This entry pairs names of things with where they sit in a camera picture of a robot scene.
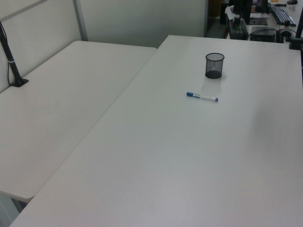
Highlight blue and white marker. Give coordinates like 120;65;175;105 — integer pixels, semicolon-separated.
186;91;219;103

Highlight black mesh pen cup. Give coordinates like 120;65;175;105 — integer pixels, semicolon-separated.
205;52;225;79

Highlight white side table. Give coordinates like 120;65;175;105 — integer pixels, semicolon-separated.
0;40;158;202

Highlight black computer case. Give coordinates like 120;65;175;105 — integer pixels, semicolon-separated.
250;26;278;43

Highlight black computer keyboard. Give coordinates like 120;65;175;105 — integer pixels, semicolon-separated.
269;4;297;27

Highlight grey partition frame post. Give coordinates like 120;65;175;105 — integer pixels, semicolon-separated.
72;0;89;42

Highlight black camera stand pole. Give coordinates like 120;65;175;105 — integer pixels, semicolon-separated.
0;20;29;88

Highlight thin black stand cable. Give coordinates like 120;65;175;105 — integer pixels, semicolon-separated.
6;63;12;86

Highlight black clamped camera stand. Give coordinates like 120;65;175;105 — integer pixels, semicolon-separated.
288;8;303;51

